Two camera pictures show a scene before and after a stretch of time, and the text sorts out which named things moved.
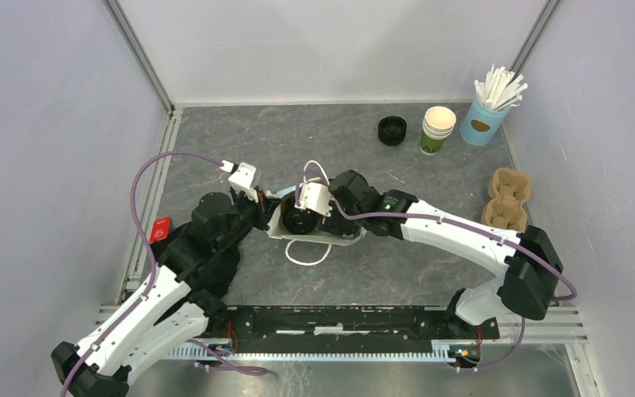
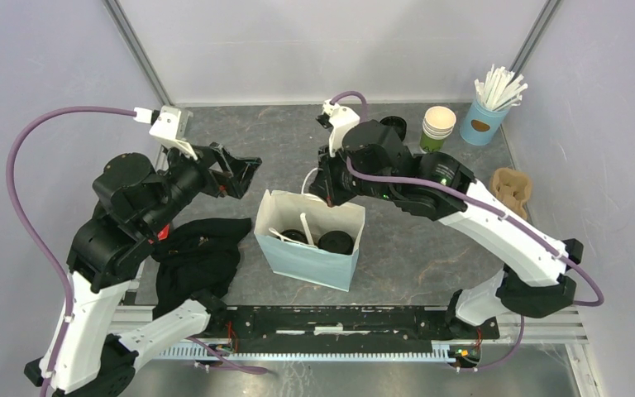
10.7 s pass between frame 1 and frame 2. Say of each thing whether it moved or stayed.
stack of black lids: stayed
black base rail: stayed
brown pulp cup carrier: stayed
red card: stayed
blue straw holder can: stayed
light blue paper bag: moved
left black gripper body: moved
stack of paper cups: stayed
